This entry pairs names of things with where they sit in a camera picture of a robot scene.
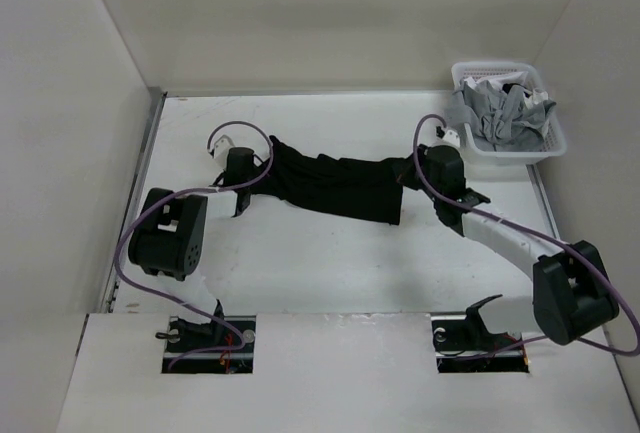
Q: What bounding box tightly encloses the black tank top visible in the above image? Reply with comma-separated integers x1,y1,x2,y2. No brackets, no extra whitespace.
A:
251,136,409,225

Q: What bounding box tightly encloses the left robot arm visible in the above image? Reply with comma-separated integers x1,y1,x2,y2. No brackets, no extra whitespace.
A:
116,147,274,283

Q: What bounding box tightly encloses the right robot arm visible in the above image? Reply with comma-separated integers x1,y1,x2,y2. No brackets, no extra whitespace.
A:
398,144,621,349

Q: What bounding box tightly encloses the grey tank top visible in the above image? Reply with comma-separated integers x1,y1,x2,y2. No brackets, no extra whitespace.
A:
444,83,556,152

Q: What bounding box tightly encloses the white tank top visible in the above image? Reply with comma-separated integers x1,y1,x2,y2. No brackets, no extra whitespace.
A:
461,70,550,108

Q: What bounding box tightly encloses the white plastic basket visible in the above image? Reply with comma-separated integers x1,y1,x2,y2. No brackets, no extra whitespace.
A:
449,60,567,166

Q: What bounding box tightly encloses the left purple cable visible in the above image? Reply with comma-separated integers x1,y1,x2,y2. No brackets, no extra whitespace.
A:
113,120,277,372

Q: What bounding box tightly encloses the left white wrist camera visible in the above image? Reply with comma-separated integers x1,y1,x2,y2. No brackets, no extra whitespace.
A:
207,135,235,164

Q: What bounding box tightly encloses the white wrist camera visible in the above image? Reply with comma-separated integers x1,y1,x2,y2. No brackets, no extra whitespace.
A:
434,126,461,149
207,135,235,164

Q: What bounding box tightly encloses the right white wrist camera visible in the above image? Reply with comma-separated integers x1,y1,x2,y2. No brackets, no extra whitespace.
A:
434,126,461,149

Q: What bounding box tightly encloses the left metal table rail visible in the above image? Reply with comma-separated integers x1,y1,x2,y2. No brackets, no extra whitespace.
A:
97,87,167,313

